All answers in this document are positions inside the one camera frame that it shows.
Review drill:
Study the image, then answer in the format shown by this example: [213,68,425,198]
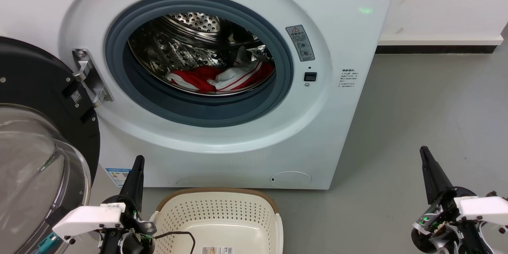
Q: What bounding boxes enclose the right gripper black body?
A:
[412,187,493,254]

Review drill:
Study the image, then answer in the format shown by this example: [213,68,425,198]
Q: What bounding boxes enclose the round white filter cover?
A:
[270,171,313,188]

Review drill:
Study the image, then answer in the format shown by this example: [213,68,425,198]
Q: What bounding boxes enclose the white front-load washing machine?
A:
[0,0,401,190]

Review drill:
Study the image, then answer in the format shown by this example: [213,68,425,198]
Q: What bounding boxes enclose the stainless steel washing machine drum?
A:
[128,12,275,96]

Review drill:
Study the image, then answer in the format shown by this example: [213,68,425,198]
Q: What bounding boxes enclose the cream perforated laundry basket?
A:
[150,187,284,254]

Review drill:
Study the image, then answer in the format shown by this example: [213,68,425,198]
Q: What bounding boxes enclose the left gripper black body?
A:
[99,195,156,254]

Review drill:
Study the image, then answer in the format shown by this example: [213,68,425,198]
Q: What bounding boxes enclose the teal connector plug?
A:
[37,233,61,253]

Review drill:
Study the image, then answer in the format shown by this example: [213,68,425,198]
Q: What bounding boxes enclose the grey warning sticker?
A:
[286,25,316,62]

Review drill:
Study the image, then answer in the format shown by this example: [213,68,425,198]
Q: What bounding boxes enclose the blue energy label sticker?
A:
[105,167,131,187]

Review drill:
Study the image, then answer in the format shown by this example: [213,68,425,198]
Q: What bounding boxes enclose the small printed text sticker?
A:
[340,68,358,89]

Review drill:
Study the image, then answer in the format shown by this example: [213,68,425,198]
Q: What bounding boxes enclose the silver metal door hinge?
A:
[72,48,114,108]

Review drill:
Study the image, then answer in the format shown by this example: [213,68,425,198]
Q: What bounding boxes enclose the red and white garment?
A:
[165,46,275,95]

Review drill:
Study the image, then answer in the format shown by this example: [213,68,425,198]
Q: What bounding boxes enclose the open washer door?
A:
[0,37,101,254]

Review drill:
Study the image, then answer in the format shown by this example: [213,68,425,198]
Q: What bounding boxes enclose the thin black cable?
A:
[154,231,197,254]

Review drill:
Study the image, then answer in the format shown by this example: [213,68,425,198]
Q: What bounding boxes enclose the grey rubber door gasket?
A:
[105,0,294,128]

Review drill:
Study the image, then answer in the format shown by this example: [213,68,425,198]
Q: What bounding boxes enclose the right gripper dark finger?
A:
[424,146,453,201]
[420,147,439,205]

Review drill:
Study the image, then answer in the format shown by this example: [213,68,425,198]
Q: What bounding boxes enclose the white and black baseboard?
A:
[375,35,504,54]

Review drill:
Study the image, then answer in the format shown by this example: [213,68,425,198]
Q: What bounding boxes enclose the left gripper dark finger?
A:
[133,156,145,212]
[119,156,140,209]

